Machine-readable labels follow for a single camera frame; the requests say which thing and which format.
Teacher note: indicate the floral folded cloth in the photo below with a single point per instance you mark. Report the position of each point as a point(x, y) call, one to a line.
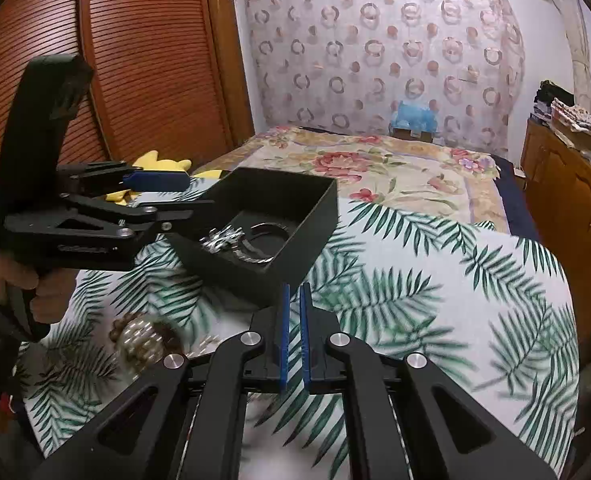
point(578, 117)

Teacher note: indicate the dark blue bed sheet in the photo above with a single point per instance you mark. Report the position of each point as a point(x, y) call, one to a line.
point(518, 200)

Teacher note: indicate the silver twisted bangle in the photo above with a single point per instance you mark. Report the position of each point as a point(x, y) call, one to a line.
point(260, 260)

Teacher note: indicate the yellow plush toy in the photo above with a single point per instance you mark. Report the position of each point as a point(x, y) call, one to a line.
point(163, 161)

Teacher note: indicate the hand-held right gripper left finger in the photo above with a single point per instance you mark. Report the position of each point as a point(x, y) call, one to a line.
point(285, 340)

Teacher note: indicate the circle pattern sheer curtain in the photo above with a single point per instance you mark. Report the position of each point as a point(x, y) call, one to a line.
point(375, 50)

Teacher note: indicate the cream tied curtain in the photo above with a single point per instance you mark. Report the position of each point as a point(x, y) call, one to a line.
point(580, 60)

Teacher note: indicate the person's left hand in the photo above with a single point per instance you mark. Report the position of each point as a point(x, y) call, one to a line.
point(53, 295)

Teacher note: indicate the floral blanket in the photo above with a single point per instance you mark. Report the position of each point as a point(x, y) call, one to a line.
point(375, 170)

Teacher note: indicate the wooden slatted wardrobe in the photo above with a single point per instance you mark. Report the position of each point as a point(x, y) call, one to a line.
point(140, 60)

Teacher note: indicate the wooden cabinet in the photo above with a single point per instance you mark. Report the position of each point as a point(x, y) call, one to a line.
point(570, 200)

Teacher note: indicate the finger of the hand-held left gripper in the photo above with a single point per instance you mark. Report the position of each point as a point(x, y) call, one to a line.
point(160, 181)
point(175, 214)

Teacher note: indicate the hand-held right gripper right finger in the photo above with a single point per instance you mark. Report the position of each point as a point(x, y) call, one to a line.
point(305, 340)

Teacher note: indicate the black jewelry box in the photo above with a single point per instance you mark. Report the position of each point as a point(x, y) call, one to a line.
point(300, 205)

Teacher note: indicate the green leaf print cloth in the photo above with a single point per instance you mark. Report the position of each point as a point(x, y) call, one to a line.
point(425, 320)

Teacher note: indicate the small cardboard box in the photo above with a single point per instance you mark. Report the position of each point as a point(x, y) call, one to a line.
point(413, 134)

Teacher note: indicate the blue plush toy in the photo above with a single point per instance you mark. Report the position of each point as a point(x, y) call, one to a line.
point(415, 115)

